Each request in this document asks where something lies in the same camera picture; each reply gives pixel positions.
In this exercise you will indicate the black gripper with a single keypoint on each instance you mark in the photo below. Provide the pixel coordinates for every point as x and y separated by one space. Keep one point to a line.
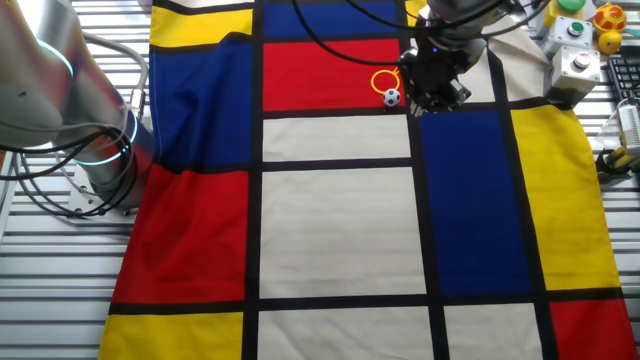
435 75

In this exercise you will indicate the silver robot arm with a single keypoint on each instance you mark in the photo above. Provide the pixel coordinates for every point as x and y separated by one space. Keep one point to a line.
40 95

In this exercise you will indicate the small soccer ball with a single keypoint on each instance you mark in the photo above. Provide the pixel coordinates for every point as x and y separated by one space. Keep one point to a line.
391 97

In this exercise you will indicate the grey box red white button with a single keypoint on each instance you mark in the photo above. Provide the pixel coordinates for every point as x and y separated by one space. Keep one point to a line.
575 67

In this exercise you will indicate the colour block patterned cloth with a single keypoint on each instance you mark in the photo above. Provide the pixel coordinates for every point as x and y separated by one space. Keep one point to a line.
340 230

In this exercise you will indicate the grey box green button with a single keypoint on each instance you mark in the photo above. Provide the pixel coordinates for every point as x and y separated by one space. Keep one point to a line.
570 32

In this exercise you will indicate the yellow box green button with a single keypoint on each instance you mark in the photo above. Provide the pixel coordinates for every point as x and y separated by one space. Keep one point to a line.
560 9

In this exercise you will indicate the yellow black clamp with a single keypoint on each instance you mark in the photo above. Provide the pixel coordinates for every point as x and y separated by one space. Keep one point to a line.
617 162

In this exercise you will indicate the black keyboard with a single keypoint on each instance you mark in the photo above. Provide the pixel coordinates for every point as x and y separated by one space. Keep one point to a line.
625 75

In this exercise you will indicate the orange yellow turtle toy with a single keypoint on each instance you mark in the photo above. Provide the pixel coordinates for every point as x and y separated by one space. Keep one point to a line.
610 19

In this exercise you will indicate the white adapter box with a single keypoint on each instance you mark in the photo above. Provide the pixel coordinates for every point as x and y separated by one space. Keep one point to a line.
631 130

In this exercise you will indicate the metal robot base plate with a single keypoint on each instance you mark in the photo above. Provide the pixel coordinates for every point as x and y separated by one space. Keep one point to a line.
80 200

